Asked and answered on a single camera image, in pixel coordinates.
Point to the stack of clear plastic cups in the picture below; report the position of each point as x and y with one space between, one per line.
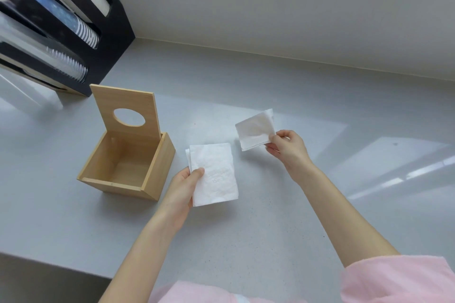
74 68

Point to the person's right forearm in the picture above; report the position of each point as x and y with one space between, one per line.
341 221

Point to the person's left forearm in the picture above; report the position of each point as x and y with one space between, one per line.
138 263

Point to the black cup holder rack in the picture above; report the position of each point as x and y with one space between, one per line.
117 40

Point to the wooden lid with oval hole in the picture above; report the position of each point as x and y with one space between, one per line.
103 100

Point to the person's left hand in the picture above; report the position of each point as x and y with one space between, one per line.
177 199

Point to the pink garment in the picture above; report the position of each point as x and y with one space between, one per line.
391 281

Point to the person's right hand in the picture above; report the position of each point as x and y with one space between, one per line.
291 153

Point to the wooden box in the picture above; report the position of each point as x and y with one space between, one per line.
110 189

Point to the stack of blue printed cups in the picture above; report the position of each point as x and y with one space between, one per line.
89 36

